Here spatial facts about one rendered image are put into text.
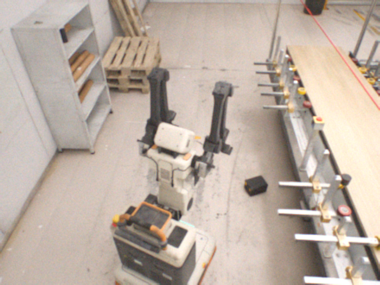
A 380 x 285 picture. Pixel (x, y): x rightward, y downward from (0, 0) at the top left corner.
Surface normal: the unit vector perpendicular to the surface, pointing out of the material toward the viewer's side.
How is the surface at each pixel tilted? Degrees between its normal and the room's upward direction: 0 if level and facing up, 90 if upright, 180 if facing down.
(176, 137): 48
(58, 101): 90
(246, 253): 0
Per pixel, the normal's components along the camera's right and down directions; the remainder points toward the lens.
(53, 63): -0.07, 0.66
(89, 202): -0.01, -0.76
